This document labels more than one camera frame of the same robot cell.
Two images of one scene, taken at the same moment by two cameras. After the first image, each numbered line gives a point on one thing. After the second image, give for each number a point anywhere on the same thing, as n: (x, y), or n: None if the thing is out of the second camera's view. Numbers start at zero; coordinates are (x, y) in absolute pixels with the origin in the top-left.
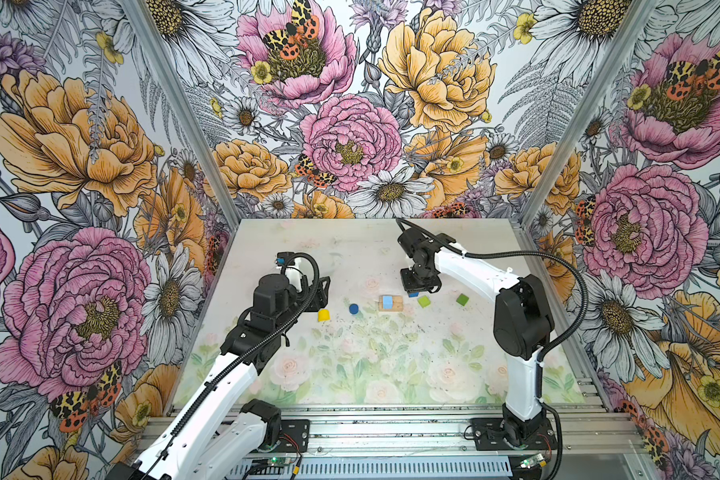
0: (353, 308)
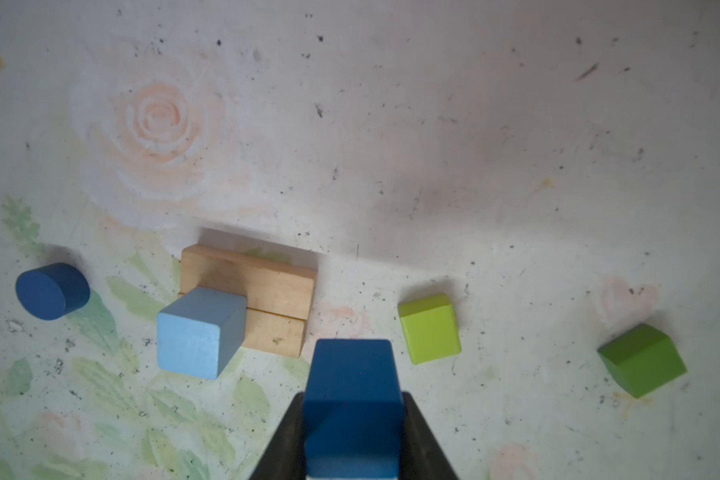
0: (52, 291)
